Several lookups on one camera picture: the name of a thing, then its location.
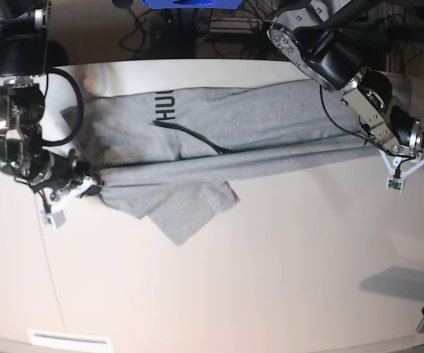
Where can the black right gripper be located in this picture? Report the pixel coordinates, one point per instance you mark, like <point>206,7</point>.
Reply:
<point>61,173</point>

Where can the blue plastic box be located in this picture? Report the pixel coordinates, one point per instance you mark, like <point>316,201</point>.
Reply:
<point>180,4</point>

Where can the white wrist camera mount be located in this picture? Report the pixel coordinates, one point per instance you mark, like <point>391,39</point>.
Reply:
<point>400,168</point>
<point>53,215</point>

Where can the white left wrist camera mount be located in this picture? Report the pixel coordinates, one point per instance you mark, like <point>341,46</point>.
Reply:
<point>400,168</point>

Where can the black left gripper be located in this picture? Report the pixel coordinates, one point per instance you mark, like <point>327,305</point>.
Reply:
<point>407,129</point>

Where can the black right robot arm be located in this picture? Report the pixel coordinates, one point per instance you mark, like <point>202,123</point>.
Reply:
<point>24,153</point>

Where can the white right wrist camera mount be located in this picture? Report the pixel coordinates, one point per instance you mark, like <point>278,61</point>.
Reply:
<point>53,215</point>

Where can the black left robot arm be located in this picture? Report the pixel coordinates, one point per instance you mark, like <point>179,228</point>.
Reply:
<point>309,34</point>

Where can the grey T-shirt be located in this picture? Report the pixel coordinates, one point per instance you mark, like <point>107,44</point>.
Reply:
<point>170,156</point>

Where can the white label strip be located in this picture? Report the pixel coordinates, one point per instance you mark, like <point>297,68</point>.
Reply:
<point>58,340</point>

